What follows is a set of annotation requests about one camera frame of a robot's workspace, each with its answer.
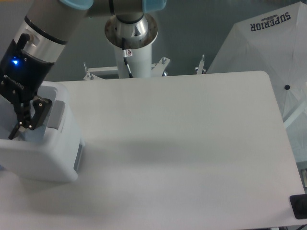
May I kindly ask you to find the white trash can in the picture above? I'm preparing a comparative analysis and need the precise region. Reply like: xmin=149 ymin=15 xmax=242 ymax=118
xmin=0 ymin=81 xmax=85 ymax=183

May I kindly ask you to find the white metal base frame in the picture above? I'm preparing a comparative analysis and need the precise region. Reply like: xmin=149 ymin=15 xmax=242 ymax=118
xmin=83 ymin=54 xmax=207 ymax=81

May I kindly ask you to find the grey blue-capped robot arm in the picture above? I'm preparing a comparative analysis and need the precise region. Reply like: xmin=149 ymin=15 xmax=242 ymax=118
xmin=0 ymin=0 xmax=166 ymax=139

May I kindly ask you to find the black device at table corner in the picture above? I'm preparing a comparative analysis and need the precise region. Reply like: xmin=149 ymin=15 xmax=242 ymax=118
xmin=289 ymin=194 xmax=307 ymax=219

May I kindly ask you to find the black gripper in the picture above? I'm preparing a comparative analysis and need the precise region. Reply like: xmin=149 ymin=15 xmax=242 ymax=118
xmin=0 ymin=40 xmax=54 ymax=139

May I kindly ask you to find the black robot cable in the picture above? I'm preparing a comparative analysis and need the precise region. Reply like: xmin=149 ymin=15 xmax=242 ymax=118
xmin=121 ymin=38 xmax=134 ymax=79

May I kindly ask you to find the white superior umbrella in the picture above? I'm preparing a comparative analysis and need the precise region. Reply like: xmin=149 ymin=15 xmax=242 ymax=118
xmin=206 ymin=0 xmax=307 ymax=127

